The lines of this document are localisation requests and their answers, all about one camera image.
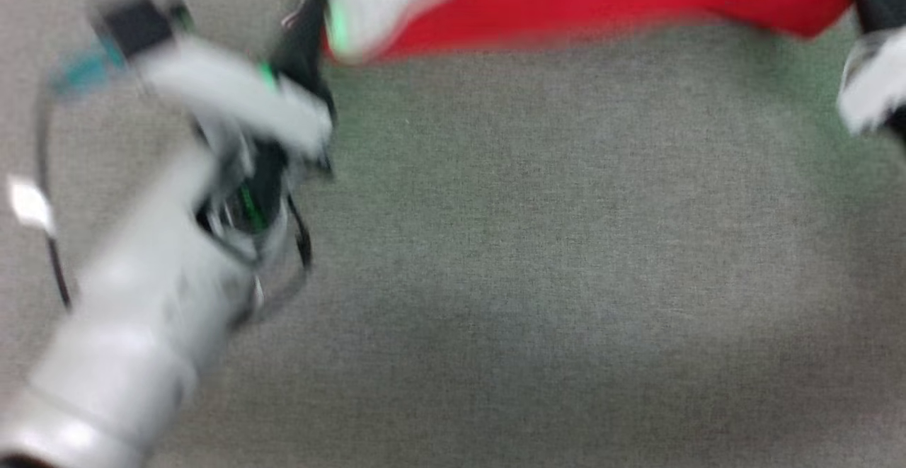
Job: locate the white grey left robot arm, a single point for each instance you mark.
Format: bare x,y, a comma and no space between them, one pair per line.
134,340

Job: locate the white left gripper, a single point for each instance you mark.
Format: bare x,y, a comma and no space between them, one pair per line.
241,107

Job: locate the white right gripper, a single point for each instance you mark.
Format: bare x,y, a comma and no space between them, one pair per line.
878,82

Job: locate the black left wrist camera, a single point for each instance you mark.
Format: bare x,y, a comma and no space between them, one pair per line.
134,23

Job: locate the grey fabric sofa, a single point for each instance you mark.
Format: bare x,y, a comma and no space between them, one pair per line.
552,255

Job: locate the red and white jersey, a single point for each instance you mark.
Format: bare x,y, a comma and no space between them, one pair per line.
601,1

